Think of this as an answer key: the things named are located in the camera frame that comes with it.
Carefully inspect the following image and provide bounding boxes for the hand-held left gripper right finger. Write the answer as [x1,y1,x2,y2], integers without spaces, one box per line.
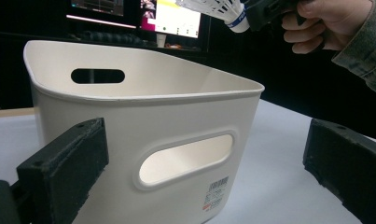
[302,118,376,224]

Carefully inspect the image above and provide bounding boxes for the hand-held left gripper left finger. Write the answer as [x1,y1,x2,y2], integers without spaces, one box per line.
[16,117,110,224]

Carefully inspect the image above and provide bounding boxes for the white feather shuttlecock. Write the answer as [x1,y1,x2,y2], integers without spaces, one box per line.
[175,0,251,34]

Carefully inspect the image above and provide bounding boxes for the white plastic basket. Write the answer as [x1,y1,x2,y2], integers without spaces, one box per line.
[22,39,266,224]

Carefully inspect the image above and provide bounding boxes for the wooden board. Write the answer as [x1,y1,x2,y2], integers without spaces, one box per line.
[0,106,36,119]

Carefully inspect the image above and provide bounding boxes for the bright computer monitor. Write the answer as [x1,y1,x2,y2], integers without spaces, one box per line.
[140,0,202,40]

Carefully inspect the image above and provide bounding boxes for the white paper cup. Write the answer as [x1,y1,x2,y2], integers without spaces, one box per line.
[156,33,168,49]

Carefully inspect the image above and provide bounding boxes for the black keyboard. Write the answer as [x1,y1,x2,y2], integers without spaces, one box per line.
[78,30,141,47]

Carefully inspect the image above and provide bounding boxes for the dark computer monitor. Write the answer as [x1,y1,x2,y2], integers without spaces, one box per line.
[65,0,139,30]

